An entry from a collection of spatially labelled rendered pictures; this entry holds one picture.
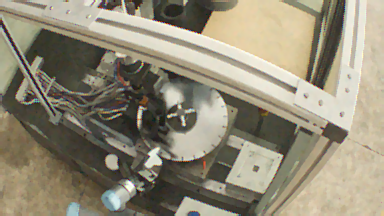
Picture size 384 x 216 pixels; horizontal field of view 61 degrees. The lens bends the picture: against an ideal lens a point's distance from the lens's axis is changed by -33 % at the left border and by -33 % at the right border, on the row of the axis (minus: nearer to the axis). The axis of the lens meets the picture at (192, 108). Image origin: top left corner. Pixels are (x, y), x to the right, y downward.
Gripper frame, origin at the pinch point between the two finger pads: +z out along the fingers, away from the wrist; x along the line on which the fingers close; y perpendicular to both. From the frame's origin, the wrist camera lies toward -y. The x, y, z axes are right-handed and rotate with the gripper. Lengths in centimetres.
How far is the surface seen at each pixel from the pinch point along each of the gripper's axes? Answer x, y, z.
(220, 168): -3.0, 20.4, 19.8
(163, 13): 33, -37, 43
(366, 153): -20, 105, 133
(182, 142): 11.0, 6.2, 5.6
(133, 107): 6.1, -19.7, 11.0
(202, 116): 17.5, 6.1, 15.9
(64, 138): -22, -46, -8
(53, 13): 91, 2, -74
